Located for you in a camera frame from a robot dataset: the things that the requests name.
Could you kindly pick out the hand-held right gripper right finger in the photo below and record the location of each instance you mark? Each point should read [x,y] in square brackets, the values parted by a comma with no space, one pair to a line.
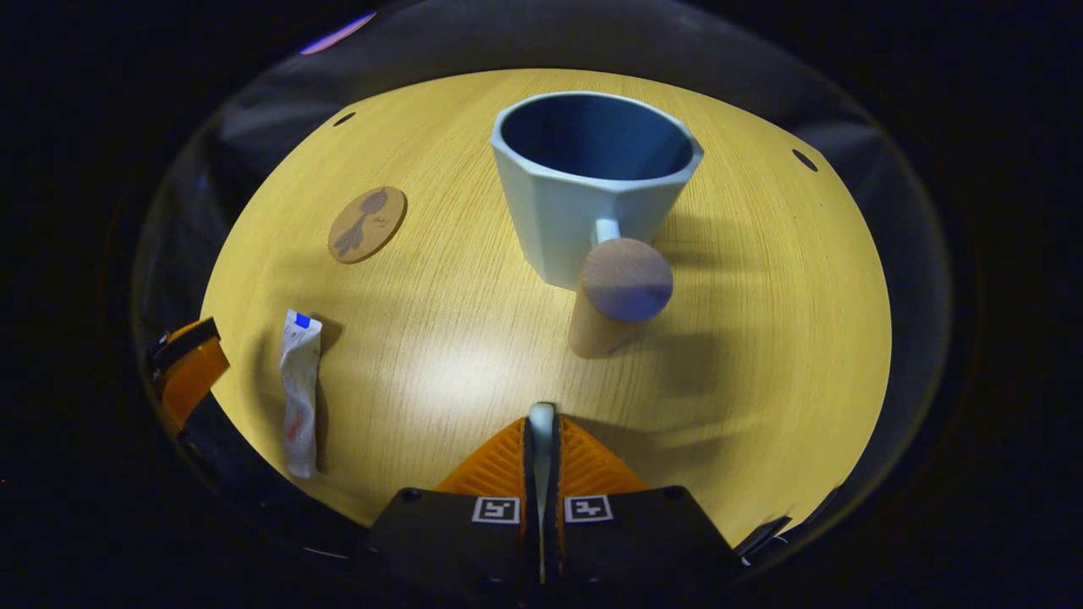
[634,533]

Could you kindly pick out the pale green toothbrush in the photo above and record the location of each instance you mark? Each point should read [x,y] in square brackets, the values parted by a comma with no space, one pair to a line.
[541,431]

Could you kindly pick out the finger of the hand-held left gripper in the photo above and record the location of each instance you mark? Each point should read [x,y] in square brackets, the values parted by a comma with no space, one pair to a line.
[190,372]

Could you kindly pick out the wooden desktop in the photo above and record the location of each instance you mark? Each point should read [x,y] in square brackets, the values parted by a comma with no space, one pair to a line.
[440,372]

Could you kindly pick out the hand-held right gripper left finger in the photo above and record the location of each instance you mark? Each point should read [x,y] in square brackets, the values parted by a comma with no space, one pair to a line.
[457,533]

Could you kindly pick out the round brown coaster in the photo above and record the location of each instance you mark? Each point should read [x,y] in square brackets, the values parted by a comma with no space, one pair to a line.
[367,225]

